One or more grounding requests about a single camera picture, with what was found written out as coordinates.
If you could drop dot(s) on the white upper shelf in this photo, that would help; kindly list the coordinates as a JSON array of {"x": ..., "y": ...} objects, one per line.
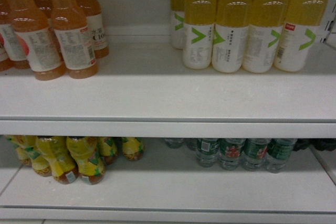
[{"x": 143, "y": 89}]

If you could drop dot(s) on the white shelf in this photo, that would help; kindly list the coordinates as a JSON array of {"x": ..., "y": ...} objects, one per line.
[
  {"x": 144, "y": 191},
  {"x": 143, "y": 89}
]

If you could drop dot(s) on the small water bottle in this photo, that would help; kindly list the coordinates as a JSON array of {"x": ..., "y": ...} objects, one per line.
[
  {"x": 278, "y": 153},
  {"x": 230, "y": 150},
  {"x": 206, "y": 151},
  {"x": 255, "y": 150}
]

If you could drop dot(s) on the white lower shelf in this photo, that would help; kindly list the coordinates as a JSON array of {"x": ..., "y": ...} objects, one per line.
[{"x": 144, "y": 191}]

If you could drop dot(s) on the yellow drink bottle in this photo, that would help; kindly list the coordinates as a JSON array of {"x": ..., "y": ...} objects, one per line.
[
  {"x": 177, "y": 23},
  {"x": 231, "y": 29},
  {"x": 199, "y": 26},
  {"x": 265, "y": 28},
  {"x": 301, "y": 24}
]

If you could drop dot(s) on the yellow tea bottle back right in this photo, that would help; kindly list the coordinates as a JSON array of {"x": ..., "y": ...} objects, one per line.
[{"x": 132, "y": 148}]

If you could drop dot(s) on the yellow tea bottle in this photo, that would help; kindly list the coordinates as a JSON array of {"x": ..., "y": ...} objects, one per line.
[
  {"x": 132, "y": 148},
  {"x": 24, "y": 152},
  {"x": 108, "y": 149},
  {"x": 54, "y": 149},
  {"x": 84, "y": 150}
]

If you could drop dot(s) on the yellow tea bottle back middle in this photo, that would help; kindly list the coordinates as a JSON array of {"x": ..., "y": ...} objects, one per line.
[{"x": 108, "y": 149}]

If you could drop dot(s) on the yellow tea bottle front right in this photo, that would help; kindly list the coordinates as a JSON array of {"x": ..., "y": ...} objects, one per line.
[{"x": 84, "y": 150}]

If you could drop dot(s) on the orange juice bottle front right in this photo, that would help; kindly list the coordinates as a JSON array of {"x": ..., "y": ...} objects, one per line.
[{"x": 71, "y": 28}]

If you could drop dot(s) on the orange juice bottle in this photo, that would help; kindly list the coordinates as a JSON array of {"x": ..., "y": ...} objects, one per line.
[
  {"x": 33, "y": 31},
  {"x": 9, "y": 41},
  {"x": 93, "y": 14},
  {"x": 71, "y": 28}
]

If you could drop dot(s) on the yellow drink bottle back left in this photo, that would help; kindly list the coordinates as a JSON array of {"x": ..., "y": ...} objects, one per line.
[{"x": 177, "y": 23}]

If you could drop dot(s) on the yellow tea bottle front left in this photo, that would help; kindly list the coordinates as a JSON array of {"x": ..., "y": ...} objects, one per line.
[{"x": 54, "y": 149}]

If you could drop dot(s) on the orange juice bottle back right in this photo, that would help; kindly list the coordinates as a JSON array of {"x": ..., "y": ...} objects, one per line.
[{"x": 93, "y": 14}]

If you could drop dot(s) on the yellow tea bottle far left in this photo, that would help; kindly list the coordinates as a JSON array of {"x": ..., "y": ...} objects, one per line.
[{"x": 24, "y": 152}]

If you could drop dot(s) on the orange juice bottle front left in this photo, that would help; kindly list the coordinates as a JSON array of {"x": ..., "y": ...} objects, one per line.
[{"x": 33, "y": 31}]

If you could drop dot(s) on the orange juice bottle far left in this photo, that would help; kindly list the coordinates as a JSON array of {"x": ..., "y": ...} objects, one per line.
[{"x": 9, "y": 41}]

